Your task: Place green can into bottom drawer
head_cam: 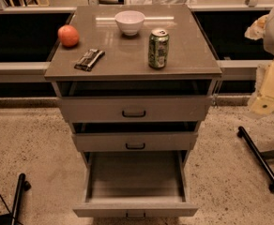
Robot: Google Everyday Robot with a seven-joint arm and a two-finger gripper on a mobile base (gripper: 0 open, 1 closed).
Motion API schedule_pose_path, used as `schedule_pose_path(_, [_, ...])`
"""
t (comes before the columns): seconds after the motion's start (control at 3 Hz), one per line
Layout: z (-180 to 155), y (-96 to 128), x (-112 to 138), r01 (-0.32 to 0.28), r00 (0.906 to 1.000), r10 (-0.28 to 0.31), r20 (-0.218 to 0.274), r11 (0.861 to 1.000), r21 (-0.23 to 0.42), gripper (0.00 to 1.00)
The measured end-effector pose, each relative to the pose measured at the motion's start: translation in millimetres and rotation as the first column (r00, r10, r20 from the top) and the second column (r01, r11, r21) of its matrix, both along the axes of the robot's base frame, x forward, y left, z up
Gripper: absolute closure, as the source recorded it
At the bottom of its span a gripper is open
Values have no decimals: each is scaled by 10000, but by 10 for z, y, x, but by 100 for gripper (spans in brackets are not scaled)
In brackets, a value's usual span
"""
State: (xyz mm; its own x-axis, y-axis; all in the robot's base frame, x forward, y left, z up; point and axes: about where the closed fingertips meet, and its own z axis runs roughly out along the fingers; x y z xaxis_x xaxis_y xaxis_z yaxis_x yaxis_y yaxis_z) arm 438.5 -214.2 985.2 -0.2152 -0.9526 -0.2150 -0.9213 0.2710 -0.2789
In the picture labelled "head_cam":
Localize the white bowl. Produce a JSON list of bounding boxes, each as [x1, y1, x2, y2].
[[114, 10, 145, 36]]

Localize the grey middle drawer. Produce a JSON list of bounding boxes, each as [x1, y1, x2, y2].
[[72, 132, 197, 152]]

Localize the metal railing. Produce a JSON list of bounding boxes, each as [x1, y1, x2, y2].
[[0, 0, 274, 83]]

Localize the dark snack bar wrapper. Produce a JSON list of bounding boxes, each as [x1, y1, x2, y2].
[[74, 49, 105, 71]]

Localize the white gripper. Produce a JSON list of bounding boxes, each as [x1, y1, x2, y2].
[[244, 15, 274, 115]]

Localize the green soda can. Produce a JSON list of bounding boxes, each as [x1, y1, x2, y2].
[[148, 28, 169, 69]]

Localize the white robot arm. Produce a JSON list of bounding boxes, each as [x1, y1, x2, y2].
[[244, 8, 274, 116]]

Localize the grey open bottom drawer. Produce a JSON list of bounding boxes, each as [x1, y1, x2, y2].
[[73, 151, 198, 219]]

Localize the red apple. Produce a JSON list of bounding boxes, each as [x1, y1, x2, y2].
[[57, 25, 80, 47]]

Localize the grey drawer cabinet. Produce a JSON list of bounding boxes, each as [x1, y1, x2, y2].
[[43, 4, 223, 167]]

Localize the grey top drawer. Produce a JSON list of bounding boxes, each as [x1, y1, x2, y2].
[[58, 96, 211, 123]]

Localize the black stand leg right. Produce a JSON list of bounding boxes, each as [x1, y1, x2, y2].
[[237, 127, 274, 193]]

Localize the black stand leg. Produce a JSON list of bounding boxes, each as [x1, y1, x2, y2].
[[237, 127, 274, 193], [0, 173, 31, 225]]

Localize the black stand leg left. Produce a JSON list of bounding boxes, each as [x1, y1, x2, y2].
[[0, 173, 31, 225]]

